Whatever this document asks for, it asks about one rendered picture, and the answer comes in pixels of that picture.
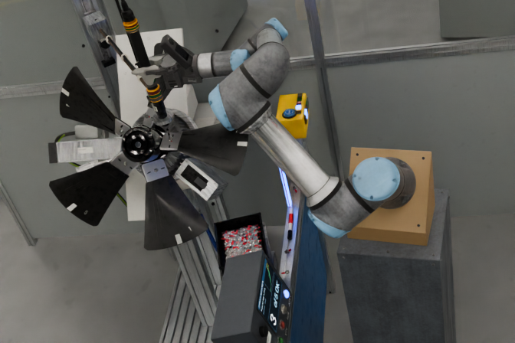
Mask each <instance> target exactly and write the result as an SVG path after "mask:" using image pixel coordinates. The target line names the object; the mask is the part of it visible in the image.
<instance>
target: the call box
mask: <svg viewBox="0 0 515 343"><path fill-rule="evenodd" d="M297 94H298V93H297ZM297 94H288V95H280V97H279V102H278V107H277V116H276V118H277V119H278V120H279V121H280V123H281V124H282V125H283V126H284V127H285V128H286V129H287V131H288V132H289V133H290V134H291V135H292V136H293V137H294V138H295V139H303V138H306V137H307V127H308V119H309V109H308V116H307V124H305V122H304V115H305V106H306V99H307V95H306V94H305V93H303V96H302V101H301V102H302V103H301V109H296V105H297ZM286 109H294V111H295V115H294V116H292V117H286V116H284V111H285V110H286ZM298 110H301V111H302V112H301V114H300V115H297V114H296V113H297V111H298Z"/></svg>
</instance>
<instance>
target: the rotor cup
mask: <svg viewBox="0 0 515 343"><path fill-rule="evenodd" d="M142 126H144V125H142ZM142 126H136V127H133V128H131V129H129V130H128V131H126V132H125V134H124V135H123V138H122V141H121V149H122V152H123V154H124V155H125V156H126V158H128V159H129V160H130V161H131V162H136V163H140V164H142V165H143V164H146V163H149V162H153V161H155V160H159V159H163V160H164V161H165V160H166V159H167V157H168V156H169V153H170V152H161V153H160V149H159V147H160V145H161V142H162V138H163V136H164V134H165V133H166V130H165V129H164V128H163V127H161V126H157V125H156V126H155V129H153V128H149V127H148V126H145V127H142ZM136 142H140V143H141V146H140V147H139V148H137V147H135V143H136ZM156 142H159V145H156ZM145 161H149V162H145Z"/></svg>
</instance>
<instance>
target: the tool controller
mask: <svg viewBox="0 0 515 343"><path fill-rule="evenodd" d="M284 289H286V290H287V291H288V292H289V296H288V299H285V298H284V294H283V290H284ZM291 301H292V292H291V291H290V290H289V288H288V287H287V285H286V283H285V282H284V281H283V279H282V278H281V277H280V275H279V273H278V272H277V271H276V269H275V268H274V266H273V264H272V263H271V261H270V260H269V259H268V257H267V255H266V254H265V252H264V251H263V250H259V251H255V252H252V253H246V254H243V255H239V256H233V257H230V258H227V259H226V264H225V271H224V275H223V278H222V282H221V289H220V293H219V297H218V304H217V309H216V313H215V320H214V324H213V328H212V335H211V340H212V342H213V343H277V337H278V336H281V337H282V339H283V340H284V343H287V337H288V330H289V322H290V309H291ZM282 304H285V306H286V307H287V313H286V314H285V315H284V314H283V312H282V311H281V305H282ZM270 306H271V308H272V309H273V310H274V312H275V313H276V314H277V316H278V322H277V333H276V332H275V331H274V330H273V328H272V327H271V325H270V324H269V323H268V315H269V309H270ZM280 320H283V321H284V322H285V325H286V326H285V329H284V330H281V329H280V325H279V321H280Z"/></svg>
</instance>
